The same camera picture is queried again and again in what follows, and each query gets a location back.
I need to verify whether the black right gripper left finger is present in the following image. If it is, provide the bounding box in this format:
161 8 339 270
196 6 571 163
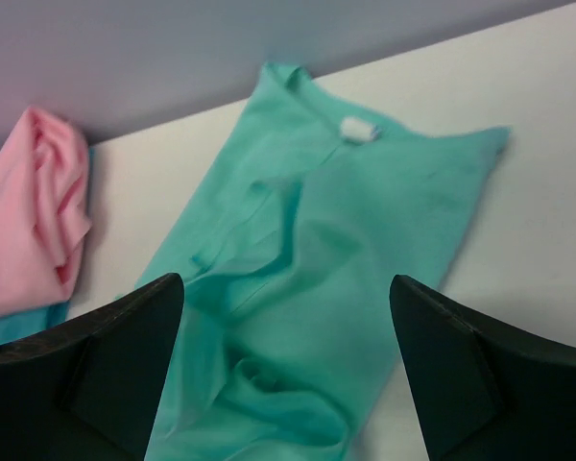
0 274 184 460

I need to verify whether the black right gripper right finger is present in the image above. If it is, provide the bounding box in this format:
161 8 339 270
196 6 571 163
390 275 576 460

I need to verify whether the mint green t-shirt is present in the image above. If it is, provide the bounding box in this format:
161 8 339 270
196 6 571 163
141 63 510 460

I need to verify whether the folded pink t-shirt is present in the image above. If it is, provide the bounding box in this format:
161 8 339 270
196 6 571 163
0 107 91 317

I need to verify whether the white shirt neck label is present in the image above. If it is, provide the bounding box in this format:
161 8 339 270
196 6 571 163
340 116 380 144

